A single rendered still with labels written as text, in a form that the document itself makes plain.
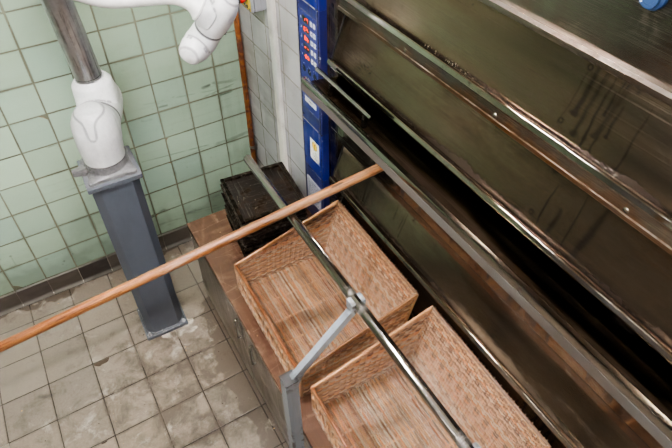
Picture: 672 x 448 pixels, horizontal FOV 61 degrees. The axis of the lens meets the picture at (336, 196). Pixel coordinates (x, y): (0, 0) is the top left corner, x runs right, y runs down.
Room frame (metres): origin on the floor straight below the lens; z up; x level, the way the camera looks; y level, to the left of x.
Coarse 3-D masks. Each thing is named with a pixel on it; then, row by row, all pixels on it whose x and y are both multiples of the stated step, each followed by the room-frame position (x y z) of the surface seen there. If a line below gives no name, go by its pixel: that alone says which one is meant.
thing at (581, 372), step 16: (352, 144) 1.64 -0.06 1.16; (368, 160) 1.55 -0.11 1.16; (384, 176) 1.46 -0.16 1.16; (400, 192) 1.38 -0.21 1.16; (416, 208) 1.31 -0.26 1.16; (432, 224) 1.24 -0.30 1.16; (448, 240) 1.17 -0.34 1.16; (464, 256) 1.10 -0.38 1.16; (480, 272) 1.04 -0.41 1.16; (496, 288) 0.99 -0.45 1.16; (512, 304) 0.93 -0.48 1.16; (528, 320) 0.88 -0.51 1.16; (544, 336) 0.83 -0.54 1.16; (560, 352) 0.78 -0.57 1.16; (576, 368) 0.74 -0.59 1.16; (592, 384) 0.70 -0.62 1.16; (608, 400) 0.66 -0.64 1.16; (624, 416) 0.62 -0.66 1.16; (640, 432) 0.58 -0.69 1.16
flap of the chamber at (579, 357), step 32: (352, 96) 1.59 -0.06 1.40; (384, 128) 1.41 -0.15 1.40; (416, 160) 1.26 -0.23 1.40; (448, 192) 1.12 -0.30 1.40; (448, 224) 0.99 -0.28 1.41; (480, 224) 1.00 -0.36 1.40; (480, 256) 0.88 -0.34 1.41; (512, 256) 0.89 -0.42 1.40; (544, 256) 0.90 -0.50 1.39; (512, 288) 0.79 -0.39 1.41; (544, 288) 0.80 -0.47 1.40; (576, 288) 0.81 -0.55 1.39; (544, 320) 0.71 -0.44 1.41; (576, 320) 0.71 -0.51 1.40; (608, 320) 0.72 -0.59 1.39; (576, 352) 0.63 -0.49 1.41; (608, 352) 0.63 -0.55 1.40; (640, 352) 0.64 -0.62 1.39; (608, 384) 0.56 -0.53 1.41; (640, 384) 0.56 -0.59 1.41; (640, 416) 0.50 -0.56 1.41
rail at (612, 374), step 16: (304, 80) 1.63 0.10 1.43; (320, 96) 1.54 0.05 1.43; (336, 112) 1.46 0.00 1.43; (352, 128) 1.38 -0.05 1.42; (368, 144) 1.30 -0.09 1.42; (384, 160) 1.23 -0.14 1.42; (400, 176) 1.16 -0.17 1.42; (416, 192) 1.10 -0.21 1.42; (432, 208) 1.04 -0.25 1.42; (496, 256) 0.87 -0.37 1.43; (512, 272) 0.82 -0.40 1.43; (528, 288) 0.77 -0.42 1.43; (544, 304) 0.73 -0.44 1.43; (560, 320) 0.69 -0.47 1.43; (576, 336) 0.65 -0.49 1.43; (592, 352) 0.61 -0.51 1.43; (608, 368) 0.58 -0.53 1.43; (624, 384) 0.55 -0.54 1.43; (640, 400) 0.51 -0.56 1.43; (656, 416) 0.48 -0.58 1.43
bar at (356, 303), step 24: (288, 216) 1.26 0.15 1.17; (312, 240) 1.16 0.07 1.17; (360, 312) 0.90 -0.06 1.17; (384, 336) 0.82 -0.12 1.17; (312, 360) 0.86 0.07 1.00; (408, 360) 0.76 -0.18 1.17; (288, 384) 0.81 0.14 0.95; (288, 408) 0.81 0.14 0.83; (432, 408) 0.63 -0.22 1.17; (288, 432) 0.83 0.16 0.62; (456, 432) 0.57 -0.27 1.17
